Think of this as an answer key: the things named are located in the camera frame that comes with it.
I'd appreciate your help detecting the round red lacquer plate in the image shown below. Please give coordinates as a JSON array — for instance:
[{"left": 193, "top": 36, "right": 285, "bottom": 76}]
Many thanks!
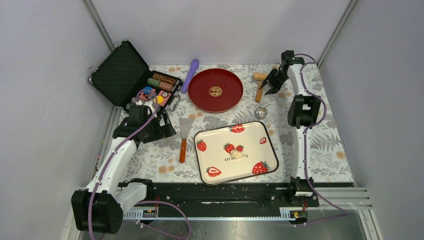
[{"left": 187, "top": 68, "right": 244, "bottom": 114}]

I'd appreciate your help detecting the metal spatula orange handle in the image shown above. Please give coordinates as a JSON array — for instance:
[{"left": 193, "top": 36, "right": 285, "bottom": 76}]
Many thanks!
[{"left": 178, "top": 118, "right": 195, "bottom": 164}]

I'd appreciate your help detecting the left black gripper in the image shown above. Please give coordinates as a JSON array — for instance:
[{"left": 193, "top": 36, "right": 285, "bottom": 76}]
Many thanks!
[{"left": 142, "top": 111, "right": 176, "bottom": 144}]

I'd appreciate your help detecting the small dough piece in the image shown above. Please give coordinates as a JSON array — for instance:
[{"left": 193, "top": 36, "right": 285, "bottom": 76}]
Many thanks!
[{"left": 230, "top": 150, "right": 243, "bottom": 160}]

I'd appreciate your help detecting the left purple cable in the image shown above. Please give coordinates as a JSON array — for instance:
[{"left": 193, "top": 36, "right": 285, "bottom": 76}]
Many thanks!
[{"left": 87, "top": 88, "right": 193, "bottom": 240}]

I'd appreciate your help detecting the yellow poker chip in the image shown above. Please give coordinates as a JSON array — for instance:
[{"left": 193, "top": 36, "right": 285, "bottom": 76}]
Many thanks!
[{"left": 155, "top": 96, "right": 164, "bottom": 104}]

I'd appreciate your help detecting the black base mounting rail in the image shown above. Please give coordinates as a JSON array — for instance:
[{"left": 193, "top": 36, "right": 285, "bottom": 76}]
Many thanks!
[{"left": 117, "top": 181, "right": 355, "bottom": 219}]

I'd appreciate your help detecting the wooden dough roller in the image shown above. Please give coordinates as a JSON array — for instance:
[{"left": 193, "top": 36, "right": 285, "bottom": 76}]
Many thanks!
[{"left": 252, "top": 72, "right": 268, "bottom": 103}]

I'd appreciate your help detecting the strawberry pattern white tray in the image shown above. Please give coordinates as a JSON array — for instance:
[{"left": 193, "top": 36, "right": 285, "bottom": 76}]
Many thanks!
[{"left": 193, "top": 121, "right": 279, "bottom": 185}]

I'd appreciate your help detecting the black poker chip case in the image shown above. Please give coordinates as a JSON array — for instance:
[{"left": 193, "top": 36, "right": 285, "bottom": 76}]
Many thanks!
[{"left": 88, "top": 39, "right": 183, "bottom": 113}]

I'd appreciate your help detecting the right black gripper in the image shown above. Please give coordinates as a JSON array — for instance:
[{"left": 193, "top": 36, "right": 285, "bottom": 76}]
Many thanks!
[{"left": 260, "top": 68, "right": 288, "bottom": 95}]

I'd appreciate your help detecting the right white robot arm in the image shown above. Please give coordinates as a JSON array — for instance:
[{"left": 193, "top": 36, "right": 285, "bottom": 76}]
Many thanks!
[{"left": 260, "top": 50, "right": 322, "bottom": 209}]

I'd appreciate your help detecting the blue poker chip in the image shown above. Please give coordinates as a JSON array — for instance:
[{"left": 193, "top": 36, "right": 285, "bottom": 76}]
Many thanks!
[{"left": 142, "top": 86, "right": 155, "bottom": 94}]

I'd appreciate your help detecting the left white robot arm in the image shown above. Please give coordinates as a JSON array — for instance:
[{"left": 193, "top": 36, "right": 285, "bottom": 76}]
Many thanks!
[{"left": 71, "top": 100, "right": 163, "bottom": 236}]

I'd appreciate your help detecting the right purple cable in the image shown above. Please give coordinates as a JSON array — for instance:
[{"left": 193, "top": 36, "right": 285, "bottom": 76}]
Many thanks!
[{"left": 291, "top": 52, "right": 349, "bottom": 227}]

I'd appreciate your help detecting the purple cable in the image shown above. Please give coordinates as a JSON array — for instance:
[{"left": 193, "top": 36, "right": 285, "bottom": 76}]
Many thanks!
[
  {"left": 291, "top": 52, "right": 349, "bottom": 227},
  {"left": 87, "top": 88, "right": 193, "bottom": 240}
]

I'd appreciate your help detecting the purple silicone handle tool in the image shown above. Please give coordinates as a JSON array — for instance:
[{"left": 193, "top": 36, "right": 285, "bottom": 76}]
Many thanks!
[{"left": 181, "top": 59, "right": 200, "bottom": 94}]

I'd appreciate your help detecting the floral pattern table mat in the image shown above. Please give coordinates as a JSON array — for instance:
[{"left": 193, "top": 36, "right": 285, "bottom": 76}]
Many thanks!
[{"left": 120, "top": 64, "right": 354, "bottom": 183}]

